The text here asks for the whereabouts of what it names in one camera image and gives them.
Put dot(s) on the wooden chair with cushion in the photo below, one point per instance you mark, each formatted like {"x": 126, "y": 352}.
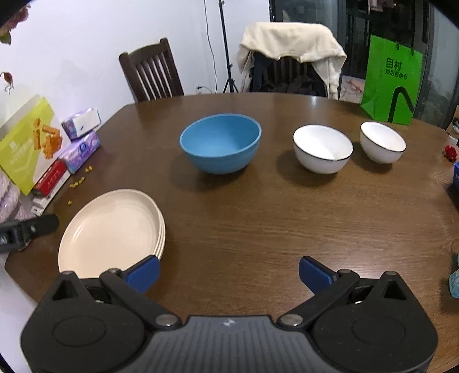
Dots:
{"x": 287, "y": 71}

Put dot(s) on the glass balcony door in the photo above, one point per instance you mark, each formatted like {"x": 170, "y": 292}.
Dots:
{"x": 312, "y": 14}

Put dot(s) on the black light stand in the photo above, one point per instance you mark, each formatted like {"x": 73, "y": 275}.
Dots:
{"x": 226, "y": 46}

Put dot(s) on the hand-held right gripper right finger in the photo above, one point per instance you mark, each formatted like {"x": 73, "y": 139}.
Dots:
{"x": 313, "y": 273}

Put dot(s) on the scattered yellow snack bits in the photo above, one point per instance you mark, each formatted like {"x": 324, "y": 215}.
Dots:
{"x": 80, "y": 181}

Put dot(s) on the hanging pink clothes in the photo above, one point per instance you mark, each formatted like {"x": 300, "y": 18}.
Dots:
{"x": 375, "y": 4}

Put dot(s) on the blue bowl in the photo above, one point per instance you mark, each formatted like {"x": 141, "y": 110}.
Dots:
{"x": 220, "y": 143}

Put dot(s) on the red flat box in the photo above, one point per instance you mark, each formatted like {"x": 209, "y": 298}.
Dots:
{"x": 52, "y": 179}

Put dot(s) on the green snack box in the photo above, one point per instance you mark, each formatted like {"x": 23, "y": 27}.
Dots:
{"x": 32, "y": 150}

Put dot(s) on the black cloth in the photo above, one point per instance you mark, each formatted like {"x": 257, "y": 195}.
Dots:
{"x": 299, "y": 86}

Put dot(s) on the cream sweater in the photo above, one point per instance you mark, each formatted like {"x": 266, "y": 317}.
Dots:
{"x": 290, "y": 39}

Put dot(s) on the blue yogurt cup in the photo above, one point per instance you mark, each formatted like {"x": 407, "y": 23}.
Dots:
{"x": 454, "y": 281}

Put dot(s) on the wall outlet with plug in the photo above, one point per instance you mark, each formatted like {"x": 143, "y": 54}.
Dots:
{"x": 199, "y": 88}

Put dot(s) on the blue tissue pack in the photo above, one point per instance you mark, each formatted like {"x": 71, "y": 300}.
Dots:
{"x": 456, "y": 175}

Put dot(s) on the green paper shopping bag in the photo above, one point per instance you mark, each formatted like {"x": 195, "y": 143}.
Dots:
{"x": 392, "y": 82}

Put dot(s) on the small red flower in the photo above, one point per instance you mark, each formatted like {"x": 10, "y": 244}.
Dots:
{"x": 451, "y": 152}

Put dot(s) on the pink ribbed vase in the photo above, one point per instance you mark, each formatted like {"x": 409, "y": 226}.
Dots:
{"x": 9, "y": 201}

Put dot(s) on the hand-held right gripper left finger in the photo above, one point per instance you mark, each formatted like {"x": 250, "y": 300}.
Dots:
{"x": 145, "y": 273}

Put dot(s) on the dark wooden chair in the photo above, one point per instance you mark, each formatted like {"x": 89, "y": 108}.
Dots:
{"x": 152, "y": 75}

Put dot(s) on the white purple tissue pack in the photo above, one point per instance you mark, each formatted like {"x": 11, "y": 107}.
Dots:
{"x": 80, "y": 123}

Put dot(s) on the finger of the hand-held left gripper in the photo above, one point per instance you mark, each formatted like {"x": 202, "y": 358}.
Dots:
{"x": 39, "y": 226}

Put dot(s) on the white bowl black rim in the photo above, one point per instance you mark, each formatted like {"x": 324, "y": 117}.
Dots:
{"x": 322, "y": 149}
{"x": 383, "y": 143}

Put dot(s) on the white flat box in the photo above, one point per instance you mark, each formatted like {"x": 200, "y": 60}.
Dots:
{"x": 41, "y": 205}

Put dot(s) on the dark blue jacket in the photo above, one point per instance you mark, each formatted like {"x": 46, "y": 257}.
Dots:
{"x": 260, "y": 70}

